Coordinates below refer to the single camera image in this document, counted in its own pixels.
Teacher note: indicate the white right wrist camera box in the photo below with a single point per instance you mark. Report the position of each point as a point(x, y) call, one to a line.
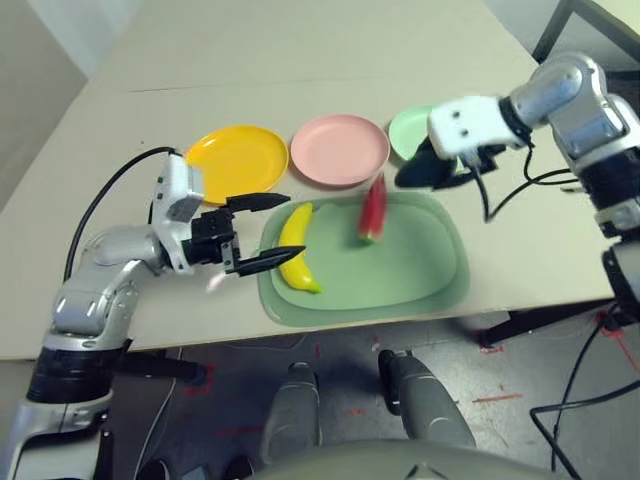
point(470, 125)

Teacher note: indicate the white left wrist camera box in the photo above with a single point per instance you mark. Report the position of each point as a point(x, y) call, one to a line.
point(177, 195)

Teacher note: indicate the yellow plastic plate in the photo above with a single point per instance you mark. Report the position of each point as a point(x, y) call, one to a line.
point(245, 162)

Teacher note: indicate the mint green plastic plate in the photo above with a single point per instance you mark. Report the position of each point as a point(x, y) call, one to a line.
point(407, 131)

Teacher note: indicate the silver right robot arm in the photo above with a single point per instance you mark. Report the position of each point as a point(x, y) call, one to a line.
point(595, 125)

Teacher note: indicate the grey robot torso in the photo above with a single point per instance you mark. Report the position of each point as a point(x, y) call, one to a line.
point(400, 462)

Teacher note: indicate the green cutting board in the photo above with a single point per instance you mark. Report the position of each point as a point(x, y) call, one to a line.
point(400, 270)

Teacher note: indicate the black-framed side table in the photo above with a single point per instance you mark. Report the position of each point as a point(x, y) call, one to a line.
point(555, 30)

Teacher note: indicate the grey right robot leg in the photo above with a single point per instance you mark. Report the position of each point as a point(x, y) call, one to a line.
point(425, 400)

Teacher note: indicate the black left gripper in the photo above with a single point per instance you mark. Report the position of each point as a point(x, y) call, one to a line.
point(210, 237)

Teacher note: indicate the black table foot bar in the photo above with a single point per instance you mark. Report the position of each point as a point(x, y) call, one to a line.
point(165, 369)
point(545, 322)

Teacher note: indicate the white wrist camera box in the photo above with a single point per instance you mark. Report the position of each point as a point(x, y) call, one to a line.
point(177, 195)
point(470, 125)

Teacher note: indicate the yellow toy banana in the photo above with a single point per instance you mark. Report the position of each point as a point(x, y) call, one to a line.
point(295, 227)

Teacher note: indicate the grey left robot leg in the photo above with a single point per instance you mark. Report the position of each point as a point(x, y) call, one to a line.
point(292, 415)

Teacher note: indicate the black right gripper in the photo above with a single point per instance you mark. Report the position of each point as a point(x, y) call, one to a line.
point(482, 159)

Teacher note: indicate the red watermelon slice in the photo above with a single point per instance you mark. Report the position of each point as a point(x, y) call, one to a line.
point(374, 212)

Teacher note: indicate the black rounded robot foot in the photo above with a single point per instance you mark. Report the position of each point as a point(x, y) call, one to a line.
point(155, 471)
point(241, 467)

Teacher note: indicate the pink plastic plate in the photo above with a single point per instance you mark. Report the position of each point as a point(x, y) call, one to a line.
point(340, 150)

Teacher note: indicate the grey robot leg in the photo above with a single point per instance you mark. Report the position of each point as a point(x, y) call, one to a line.
point(425, 400)
point(292, 415)

